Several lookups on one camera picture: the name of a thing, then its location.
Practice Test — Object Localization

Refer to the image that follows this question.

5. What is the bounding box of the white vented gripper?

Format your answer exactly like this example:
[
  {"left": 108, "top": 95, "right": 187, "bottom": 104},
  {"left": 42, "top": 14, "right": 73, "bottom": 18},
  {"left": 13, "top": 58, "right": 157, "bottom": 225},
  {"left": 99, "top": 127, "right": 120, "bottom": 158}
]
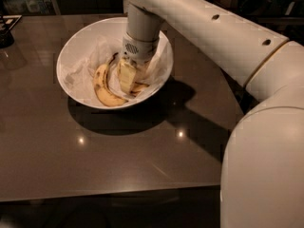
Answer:
[{"left": 119, "top": 33, "right": 159, "bottom": 94}]

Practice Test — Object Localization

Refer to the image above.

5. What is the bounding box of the spotted yellow banana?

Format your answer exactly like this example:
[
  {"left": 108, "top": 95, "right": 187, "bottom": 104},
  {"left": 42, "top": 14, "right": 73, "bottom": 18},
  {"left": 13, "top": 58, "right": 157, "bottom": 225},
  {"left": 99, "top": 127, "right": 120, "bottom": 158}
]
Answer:
[
  {"left": 117, "top": 58, "right": 148, "bottom": 96},
  {"left": 93, "top": 53, "right": 126, "bottom": 107}
]

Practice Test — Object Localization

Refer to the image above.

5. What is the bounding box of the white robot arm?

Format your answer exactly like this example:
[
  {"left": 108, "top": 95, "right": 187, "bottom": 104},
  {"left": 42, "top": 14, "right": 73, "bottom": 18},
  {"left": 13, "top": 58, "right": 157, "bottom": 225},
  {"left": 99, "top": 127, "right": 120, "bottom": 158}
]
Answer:
[{"left": 123, "top": 0, "right": 304, "bottom": 228}]

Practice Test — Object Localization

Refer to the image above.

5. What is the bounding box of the white bowl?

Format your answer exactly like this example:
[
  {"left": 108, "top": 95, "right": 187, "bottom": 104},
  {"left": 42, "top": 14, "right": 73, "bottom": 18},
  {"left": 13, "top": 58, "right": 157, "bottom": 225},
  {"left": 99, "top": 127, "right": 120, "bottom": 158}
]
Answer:
[{"left": 55, "top": 16, "right": 175, "bottom": 110}]

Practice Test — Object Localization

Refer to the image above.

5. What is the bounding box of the white paper liner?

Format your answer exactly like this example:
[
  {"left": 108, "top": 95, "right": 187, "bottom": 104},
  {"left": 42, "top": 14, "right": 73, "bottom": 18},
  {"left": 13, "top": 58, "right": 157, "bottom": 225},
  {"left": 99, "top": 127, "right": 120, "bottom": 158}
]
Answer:
[{"left": 60, "top": 31, "right": 169, "bottom": 105}]

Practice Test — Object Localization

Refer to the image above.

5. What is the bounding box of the black object at left edge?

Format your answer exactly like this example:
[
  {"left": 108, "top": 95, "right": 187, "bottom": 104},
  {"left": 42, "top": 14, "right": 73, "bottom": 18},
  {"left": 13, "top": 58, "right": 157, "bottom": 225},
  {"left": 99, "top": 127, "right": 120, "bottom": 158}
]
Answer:
[{"left": 0, "top": 15, "right": 22, "bottom": 48}]

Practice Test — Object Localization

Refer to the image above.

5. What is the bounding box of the shelf with bottles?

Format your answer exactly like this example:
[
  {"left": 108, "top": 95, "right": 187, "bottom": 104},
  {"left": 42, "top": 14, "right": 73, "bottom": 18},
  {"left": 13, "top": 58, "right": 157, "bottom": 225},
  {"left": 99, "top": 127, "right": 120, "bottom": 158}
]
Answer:
[{"left": 0, "top": 0, "right": 60, "bottom": 15}]

